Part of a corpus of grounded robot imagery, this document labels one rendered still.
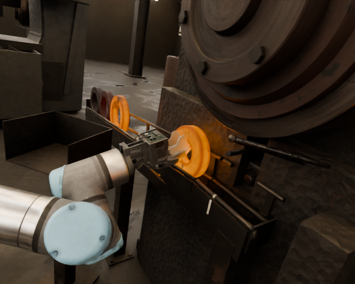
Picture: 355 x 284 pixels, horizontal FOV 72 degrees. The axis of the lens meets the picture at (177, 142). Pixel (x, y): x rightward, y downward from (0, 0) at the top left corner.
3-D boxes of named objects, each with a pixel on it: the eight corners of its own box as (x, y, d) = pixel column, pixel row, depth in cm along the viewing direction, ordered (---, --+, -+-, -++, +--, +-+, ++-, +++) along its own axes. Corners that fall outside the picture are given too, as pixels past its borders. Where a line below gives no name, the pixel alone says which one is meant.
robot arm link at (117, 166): (115, 195, 59) (103, 174, 66) (134, 187, 61) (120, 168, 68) (107, 164, 54) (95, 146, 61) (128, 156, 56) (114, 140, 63)
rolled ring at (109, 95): (109, 91, 120) (115, 91, 121) (98, 89, 135) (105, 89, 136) (109, 128, 124) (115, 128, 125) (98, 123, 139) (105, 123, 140)
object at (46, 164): (57, 252, 120) (55, 110, 94) (101, 276, 112) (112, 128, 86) (17, 286, 102) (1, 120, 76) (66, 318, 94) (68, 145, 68)
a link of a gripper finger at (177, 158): (188, 153, 66) (159, 165, 62) (188, 158, 67) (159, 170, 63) (178, 146, 70) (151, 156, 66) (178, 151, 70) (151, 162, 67)
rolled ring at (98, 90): (98, 87, 134) (105, 88, 136) (89, 85, 149) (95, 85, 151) (98, 121, 139) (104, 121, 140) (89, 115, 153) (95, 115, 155)
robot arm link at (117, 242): (77, 273, 45) (55, 210, 48) (88, 264, 56) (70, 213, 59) (125, 248, 48) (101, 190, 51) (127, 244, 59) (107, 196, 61)
